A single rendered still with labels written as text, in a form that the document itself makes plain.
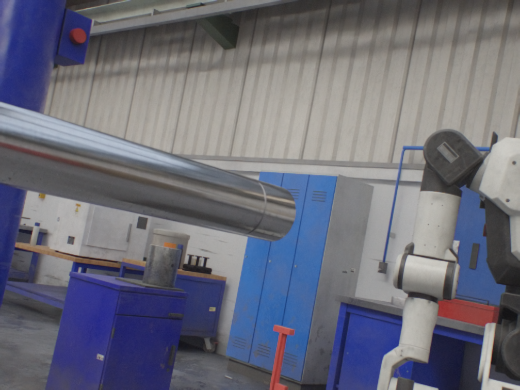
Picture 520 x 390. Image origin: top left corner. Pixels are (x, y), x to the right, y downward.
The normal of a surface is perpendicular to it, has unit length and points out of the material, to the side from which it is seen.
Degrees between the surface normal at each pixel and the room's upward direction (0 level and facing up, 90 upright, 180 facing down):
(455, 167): 90
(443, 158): 90
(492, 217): 98
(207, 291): 90
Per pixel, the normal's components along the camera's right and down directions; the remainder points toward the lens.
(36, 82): 0.93, 0.15
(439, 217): -0.31, -0.13
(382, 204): -0.68, -0.18
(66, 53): 0.70, 0.08
